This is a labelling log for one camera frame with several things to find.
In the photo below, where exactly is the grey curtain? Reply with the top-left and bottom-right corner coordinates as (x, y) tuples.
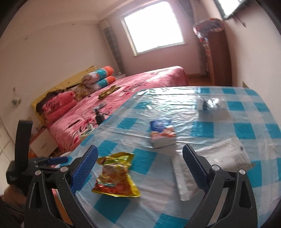
(102, 21), (124, 74)

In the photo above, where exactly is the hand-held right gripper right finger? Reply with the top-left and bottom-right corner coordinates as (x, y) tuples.
(183, 144), (258, 228)

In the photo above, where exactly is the blue white carton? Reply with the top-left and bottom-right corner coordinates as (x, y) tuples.
(150, 119), (177, 148)

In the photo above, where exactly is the yellow headboard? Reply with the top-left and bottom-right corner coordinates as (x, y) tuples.
(31, 65), (98, 108)

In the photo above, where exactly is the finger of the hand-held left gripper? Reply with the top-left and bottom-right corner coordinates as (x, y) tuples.
(34, 156), (71, 170)

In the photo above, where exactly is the blue checked tablecloth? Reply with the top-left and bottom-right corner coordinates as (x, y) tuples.
(66, 86), (279, 228)

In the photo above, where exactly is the white nightstand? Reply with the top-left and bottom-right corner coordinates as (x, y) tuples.
(30, 129), (56, 158)

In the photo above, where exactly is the olive cloth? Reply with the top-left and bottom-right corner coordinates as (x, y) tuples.
(98, 85), (121, 99)

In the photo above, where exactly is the pink bed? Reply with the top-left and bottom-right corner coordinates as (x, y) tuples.
(47, 66), (189, 154)

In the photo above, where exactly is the person's left hand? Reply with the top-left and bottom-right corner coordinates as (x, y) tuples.
(0, 186), (28, 207)

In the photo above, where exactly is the folded pastel blanket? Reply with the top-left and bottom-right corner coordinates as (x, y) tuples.
(193, 18), (225, 39)

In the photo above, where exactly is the colourful rolled quilt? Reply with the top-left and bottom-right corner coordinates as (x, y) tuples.
(82, 66), (116, 89)

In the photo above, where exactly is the pink lettered pillow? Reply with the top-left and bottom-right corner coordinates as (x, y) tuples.
(43, 91), (76, 114)

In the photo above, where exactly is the wooden cabinet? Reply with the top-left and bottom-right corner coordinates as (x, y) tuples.
(205, 31), (233, 86)

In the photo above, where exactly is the wall television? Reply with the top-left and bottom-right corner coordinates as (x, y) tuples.
(216, 0), (247, 19)

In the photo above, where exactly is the window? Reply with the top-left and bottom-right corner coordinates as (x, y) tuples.
(122, 1), (185, 55)

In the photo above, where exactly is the yellow snack packet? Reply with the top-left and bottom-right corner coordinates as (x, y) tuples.
(91, 152), (141, 198)

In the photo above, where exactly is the white plastic bag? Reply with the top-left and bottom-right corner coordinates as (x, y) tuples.
(172, 138), (252, 201)

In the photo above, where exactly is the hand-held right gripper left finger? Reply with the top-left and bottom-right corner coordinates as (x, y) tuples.
(24, 145), (99, 228)

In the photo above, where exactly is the floral pillow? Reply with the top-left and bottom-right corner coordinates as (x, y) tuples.
(72, 84), (93, 99)

